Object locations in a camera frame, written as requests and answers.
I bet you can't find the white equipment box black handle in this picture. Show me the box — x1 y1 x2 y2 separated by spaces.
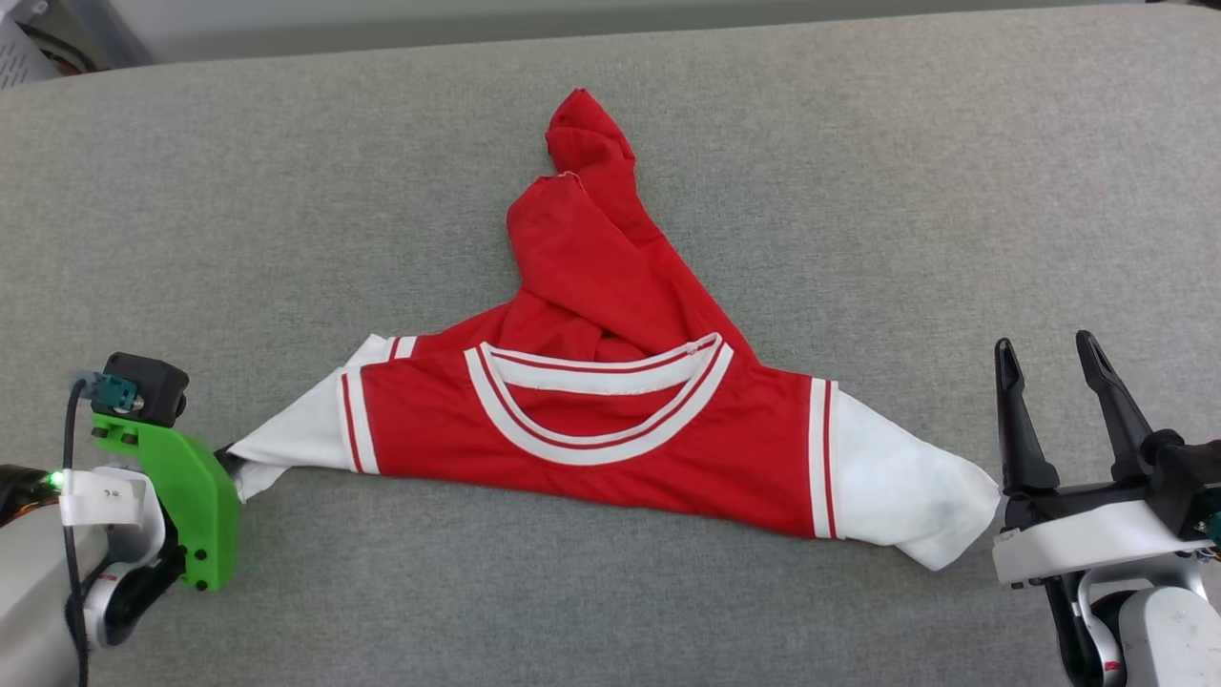
0 10 60 92

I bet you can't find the white partition panel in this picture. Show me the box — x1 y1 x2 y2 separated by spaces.
110 0 1221 63

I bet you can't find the left gripper cable teal plug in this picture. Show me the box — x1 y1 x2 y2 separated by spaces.
61 372 136 687

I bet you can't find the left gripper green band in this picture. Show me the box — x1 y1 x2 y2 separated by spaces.
0 410 239 593

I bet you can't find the grey metal partition post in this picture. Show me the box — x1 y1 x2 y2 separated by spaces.
57 0 158 70

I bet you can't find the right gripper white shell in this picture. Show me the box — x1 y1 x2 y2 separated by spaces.
992 330 1214 585

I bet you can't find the red white jersey shirt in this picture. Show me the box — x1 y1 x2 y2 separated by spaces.
227 88 1003 572

